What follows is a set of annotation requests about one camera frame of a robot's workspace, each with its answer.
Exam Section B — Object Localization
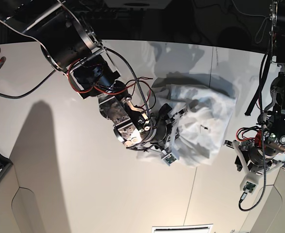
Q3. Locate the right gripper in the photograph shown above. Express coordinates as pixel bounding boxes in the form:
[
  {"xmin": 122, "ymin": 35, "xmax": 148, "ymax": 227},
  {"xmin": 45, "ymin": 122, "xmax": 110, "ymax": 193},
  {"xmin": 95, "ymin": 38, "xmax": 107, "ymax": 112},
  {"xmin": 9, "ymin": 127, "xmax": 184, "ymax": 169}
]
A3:
[{"xmin": 143, "ymin": 103, "xmax": 187, "ymax": 164}]

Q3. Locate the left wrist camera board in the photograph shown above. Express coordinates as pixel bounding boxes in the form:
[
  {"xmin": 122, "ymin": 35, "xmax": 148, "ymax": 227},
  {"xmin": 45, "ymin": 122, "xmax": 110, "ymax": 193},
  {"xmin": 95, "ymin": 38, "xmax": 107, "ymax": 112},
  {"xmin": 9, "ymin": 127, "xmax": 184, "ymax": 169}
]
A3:
[{"xmin": 242, "ymin": 181, "xmax": 256, "ymax": 193}]

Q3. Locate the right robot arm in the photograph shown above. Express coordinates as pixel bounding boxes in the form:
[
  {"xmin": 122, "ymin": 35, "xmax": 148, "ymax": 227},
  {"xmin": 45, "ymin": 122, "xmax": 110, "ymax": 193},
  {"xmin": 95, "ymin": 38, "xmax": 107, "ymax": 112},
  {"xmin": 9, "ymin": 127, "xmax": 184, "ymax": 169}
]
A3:
[{"xmin": 0, "ymin": 0, "xmax": 186, "ymax": 165}]

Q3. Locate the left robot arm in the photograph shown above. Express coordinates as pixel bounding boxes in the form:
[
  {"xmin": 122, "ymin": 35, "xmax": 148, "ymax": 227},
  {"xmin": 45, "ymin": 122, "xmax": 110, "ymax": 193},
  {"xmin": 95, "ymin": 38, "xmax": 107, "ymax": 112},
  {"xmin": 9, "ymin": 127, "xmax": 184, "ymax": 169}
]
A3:
[{"xmin": 225, "ymin": 0, "xmax": 285, "ymax": 195}]

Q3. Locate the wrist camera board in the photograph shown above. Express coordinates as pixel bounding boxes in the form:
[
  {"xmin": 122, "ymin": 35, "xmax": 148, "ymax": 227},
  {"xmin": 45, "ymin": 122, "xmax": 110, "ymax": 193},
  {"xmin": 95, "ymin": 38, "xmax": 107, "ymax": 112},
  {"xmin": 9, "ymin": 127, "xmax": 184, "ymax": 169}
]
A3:
[
  {"xmin": 162, "ymin": 154, "xmax": 177, "ymax": 166},
  {"xmin": 242, "ymin": 181, "xmax": 256, "ymax": 193}
]

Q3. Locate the white vent grille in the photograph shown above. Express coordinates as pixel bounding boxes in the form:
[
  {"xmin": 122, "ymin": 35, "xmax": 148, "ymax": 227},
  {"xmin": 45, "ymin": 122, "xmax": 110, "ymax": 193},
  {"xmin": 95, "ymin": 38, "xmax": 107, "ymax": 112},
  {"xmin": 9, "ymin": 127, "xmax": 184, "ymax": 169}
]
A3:
[{"xmin": 151, "ymin": 224, "xmax": 213, "ymax": 233}]

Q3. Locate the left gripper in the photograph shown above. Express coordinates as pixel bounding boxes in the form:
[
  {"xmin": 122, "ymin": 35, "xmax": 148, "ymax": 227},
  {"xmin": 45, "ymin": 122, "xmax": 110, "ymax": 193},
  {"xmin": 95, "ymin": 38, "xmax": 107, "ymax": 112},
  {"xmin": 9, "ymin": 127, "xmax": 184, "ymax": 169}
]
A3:
[{"xmin": 224, "ymin": 140, "xmax": 285, "ymax": 191}]

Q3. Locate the white t-shirt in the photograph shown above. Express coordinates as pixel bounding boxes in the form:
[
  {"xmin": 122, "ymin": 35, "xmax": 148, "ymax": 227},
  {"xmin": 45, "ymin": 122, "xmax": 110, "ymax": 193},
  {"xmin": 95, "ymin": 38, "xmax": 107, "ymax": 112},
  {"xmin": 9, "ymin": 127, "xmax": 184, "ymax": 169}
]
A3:
[{"xmin": 136, "ymin": 83, "xmax": 237, "ymax": 168}]

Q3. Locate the black braided right cable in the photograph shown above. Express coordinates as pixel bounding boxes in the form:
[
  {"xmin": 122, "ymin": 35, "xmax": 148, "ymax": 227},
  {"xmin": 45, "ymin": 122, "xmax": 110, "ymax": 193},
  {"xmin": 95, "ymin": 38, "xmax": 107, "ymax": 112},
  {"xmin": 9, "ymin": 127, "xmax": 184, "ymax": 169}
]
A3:
[{"xmin": 238, "ymin": 48, "xmax": 274, "ymax": 212}]

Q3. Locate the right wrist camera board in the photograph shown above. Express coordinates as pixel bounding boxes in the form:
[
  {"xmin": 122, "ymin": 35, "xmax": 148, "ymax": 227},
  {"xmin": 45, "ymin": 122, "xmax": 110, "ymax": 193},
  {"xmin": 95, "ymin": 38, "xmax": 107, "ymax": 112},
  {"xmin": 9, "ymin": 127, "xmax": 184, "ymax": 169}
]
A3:
[{"xmin": 162, "ymin": 154, "xmax": 177, "ymax": 166}]

